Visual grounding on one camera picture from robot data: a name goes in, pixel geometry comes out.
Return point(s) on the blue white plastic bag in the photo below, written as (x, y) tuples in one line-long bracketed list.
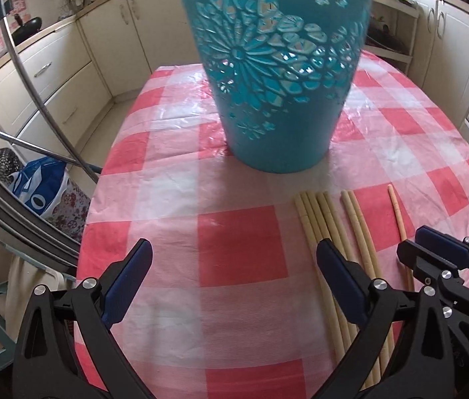
[(37, 187)]

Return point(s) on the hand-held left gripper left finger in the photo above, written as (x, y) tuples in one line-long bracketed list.
[(128, 282)]

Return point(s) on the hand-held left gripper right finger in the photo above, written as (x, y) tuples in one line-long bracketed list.
[(342, 278)]

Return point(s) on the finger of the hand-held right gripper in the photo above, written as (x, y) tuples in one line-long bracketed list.
[(417, 257), (442, 245)]

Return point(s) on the row of beige chopsticks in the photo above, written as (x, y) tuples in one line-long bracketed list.
[(313, 216)]

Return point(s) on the curved metal gooseneck pole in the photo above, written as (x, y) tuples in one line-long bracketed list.
[(35, 87)]

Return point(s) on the thin metal rod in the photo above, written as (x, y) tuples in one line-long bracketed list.
[(18, 141)]

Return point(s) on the teal perforated plastic basket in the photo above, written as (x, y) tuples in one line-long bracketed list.
[(276, 124)]

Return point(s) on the red white checkered tablecloth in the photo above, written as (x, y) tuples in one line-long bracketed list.
[(238, 249)]

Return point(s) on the cream drawer cabinet unit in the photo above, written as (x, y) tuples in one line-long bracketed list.
[(459, 41)]

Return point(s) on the floral patterned bin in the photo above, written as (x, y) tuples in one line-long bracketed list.
[(70, 212)]

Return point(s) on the cream lower kitchen cabinets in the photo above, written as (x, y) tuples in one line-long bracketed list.
[(105, 37)]

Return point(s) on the black wok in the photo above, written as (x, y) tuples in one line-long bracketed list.
[(26, 29)]

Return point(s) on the white rolling storage rack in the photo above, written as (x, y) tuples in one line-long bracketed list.
[(392, 29)]

